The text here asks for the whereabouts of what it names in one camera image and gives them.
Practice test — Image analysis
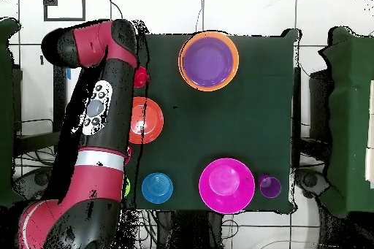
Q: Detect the red-orange bowl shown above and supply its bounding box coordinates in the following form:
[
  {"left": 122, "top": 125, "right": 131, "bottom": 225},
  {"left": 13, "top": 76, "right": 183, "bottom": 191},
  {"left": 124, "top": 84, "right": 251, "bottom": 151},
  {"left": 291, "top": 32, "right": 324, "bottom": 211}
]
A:
[{"left": 128, "top": 96, "right": 165, "bottom": 145}]

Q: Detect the red cup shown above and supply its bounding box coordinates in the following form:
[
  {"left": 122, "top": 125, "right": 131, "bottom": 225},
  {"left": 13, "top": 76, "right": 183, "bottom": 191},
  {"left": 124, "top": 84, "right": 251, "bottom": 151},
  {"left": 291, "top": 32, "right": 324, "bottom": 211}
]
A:
[{"left": 133, "top": 66, "right": 150, "bottom": 89}]

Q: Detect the green cloth side table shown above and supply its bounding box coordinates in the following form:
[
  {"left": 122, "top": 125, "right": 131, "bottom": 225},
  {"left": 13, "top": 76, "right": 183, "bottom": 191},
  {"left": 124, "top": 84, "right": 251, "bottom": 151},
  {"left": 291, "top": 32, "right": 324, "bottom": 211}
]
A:
[
  {"left": 0, "top": 17, "right": 27, "bottom": 210},
  {"left": 319, "top": 26, "right": 374, "bottom": 218}
]

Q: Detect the purple bowl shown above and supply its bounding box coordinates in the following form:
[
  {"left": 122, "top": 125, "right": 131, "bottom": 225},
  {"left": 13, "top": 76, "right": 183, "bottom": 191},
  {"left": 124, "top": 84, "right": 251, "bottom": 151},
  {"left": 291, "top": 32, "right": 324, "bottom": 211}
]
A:
[{"left": 182, "top": 36, "right": 235, "bottom": 88}]

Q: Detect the pink bowl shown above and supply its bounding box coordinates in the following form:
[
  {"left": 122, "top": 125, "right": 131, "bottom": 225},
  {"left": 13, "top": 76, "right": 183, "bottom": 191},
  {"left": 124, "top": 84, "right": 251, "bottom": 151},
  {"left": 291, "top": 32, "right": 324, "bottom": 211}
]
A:
[{"left": 198, "top": 158, "right": 256, "bottom": 215}]

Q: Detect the black wheeled base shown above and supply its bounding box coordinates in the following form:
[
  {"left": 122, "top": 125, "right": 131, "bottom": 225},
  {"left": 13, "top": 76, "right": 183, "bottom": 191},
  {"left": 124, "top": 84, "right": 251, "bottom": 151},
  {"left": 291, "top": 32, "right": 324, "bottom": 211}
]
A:
[
  {"left": 294, "top": 168, "right": 331, "bottom": 200},
  {"left": 12, "top": 166, "right": 53, "bottom": 199}
]

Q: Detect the tangle of floor cables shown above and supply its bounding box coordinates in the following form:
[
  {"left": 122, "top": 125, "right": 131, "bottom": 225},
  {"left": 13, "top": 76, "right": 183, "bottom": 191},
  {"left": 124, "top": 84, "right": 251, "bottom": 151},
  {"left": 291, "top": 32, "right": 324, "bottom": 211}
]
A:
[{"left": 14, "top": 118, "right": 159, "bottom": 249}]

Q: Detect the black stand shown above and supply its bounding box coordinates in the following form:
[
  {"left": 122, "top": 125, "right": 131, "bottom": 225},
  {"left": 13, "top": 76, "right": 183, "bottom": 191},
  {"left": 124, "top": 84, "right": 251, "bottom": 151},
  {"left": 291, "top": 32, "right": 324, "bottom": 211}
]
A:
[
  {"left": 12, "top": 64, "right": 69, "bottom": 156},
  {"left": 292, "top": 66, "right": 332, "bottom": 156}
]

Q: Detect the black floor cable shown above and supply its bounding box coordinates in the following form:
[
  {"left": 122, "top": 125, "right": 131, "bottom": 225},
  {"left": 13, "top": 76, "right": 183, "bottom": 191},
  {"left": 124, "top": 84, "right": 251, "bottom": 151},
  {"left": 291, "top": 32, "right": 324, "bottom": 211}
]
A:
[{"left": 104, "top": 0, "right": 124, "bottom": 20}]

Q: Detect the small blue bowl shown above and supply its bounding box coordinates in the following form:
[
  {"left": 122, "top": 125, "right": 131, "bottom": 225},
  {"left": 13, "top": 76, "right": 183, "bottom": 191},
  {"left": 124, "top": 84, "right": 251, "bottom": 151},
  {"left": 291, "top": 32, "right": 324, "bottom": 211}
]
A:
[{"left": 141, "top": 172, "right": 174, "bottom": 204}]

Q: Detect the crimson cup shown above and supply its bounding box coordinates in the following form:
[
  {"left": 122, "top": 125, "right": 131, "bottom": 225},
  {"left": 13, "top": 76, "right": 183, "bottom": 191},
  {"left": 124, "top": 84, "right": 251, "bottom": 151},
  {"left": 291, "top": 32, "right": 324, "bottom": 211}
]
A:
[{"left": 124, "top": 145, "right": 134, "bottom": 165}]

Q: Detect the orange bowl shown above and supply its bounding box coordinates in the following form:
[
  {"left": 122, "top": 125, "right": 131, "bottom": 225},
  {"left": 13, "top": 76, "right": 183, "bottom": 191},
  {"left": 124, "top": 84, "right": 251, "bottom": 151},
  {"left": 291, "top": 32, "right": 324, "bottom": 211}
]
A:
[{"left": 178, "top": 30, "right": 240, "bottom": 92}]

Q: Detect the white box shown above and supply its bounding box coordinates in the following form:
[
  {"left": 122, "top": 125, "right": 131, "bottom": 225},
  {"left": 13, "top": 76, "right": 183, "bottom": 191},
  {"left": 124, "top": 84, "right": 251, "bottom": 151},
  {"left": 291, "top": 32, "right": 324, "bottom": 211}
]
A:
[{"left": 365, "top": 79, "right": 374, "bottom": 188}]

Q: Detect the purple cup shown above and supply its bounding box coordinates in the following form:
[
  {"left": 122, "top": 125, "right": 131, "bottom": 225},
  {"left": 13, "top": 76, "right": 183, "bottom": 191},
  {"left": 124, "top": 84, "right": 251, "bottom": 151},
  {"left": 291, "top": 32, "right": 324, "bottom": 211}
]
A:
[{"left": 256, "top": 175, "right": 283, "bottom": 199}]

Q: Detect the dark green tablecloth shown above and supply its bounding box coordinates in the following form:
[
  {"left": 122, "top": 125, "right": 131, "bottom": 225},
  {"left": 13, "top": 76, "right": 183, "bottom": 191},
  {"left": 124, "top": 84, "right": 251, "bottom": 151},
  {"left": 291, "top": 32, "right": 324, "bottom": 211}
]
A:
[{"left": 125, "top": 28, "right": 300, "bottom": 212}]

